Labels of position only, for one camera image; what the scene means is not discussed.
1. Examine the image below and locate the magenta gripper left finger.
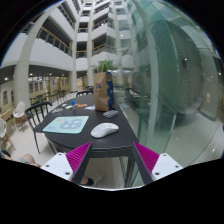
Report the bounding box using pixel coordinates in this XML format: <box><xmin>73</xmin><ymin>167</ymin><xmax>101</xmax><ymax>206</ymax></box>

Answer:
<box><xmin>42</xmin><ymin>142</ymin><xmax>92</xmax><ymax>184</ymax></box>

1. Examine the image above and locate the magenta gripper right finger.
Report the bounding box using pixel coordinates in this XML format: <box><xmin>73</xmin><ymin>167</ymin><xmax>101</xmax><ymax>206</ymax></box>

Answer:
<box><xmin>133</xmin><ymin>142</ymin><xmax>182</xmax><ymax>185</ymax></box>

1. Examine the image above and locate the light green mouse pad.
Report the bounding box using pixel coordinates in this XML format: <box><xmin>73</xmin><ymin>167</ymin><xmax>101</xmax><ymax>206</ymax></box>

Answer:
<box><xmin>43</xmin><ymin>116</ymin><xmax>89</xmax><ymax>134</ymax></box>

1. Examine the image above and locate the white computer mouse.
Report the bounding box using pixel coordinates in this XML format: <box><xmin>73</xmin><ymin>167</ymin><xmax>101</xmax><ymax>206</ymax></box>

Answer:
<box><xmin>91</xmin><ymin>123</ymin><xmax>119</xmax><ymax>138</ymax></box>

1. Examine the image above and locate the person's black shoe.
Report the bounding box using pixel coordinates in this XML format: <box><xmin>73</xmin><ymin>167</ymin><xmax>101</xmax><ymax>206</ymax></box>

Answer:
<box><xmin>81</xmin><ymin>178</ymin><xmax>94</xmax><ymax>186</ymax></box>

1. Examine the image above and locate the round black table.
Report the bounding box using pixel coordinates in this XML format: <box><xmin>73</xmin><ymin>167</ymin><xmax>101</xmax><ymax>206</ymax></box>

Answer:
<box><xmin>42</xmin><ymin>103</ymin><xmax>137</xmax><ymax>187</ymax></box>

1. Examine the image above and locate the orange marker pen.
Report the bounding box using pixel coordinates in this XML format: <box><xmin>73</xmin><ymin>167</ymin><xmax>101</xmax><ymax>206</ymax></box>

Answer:
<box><xmin>77</xmin><ymin>104</ymin><xmax>87</xmax><ymax>108</ymax></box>

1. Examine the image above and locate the white paper card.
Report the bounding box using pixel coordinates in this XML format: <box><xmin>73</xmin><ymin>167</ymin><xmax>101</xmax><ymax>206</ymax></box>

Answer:
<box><xmin>85</xmin><ymin>105</ymin><xmax>95</xmax><ymax>111</ymax></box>

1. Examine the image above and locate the black chair near left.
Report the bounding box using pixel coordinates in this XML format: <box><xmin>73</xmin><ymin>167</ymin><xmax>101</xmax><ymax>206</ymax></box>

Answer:
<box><xmin>24</xmin><ymin>101</ymin><xmax>56</xmax><ymax>155</ymax></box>

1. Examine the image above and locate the white wicker chair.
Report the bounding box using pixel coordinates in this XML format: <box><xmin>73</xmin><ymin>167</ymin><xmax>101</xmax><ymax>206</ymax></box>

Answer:
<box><xmin>13</xmin><ymin>101</ymin><xmax>27</xmax><ymax>128</ymax></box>

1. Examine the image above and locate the brown paper bag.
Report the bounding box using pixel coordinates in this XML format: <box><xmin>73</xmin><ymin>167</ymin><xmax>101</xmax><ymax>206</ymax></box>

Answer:
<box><xmin>94</xmin><ymin>72</ymin><xmax>115</xmax><ymax>112</ymax></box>

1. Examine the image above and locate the black chair behind table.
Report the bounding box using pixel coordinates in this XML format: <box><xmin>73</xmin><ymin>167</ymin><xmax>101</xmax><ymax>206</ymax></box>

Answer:
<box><xmin>76</xmin><ymin>90</ymin><xmax>93</xmax><ymax>98</ymax></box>

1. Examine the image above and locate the green potted plant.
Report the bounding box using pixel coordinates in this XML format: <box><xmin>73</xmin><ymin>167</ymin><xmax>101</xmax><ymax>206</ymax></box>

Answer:
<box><xmin>92</xmin><ymin>60</ymin><xmax>117</xmax><ymax>72</ymax></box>

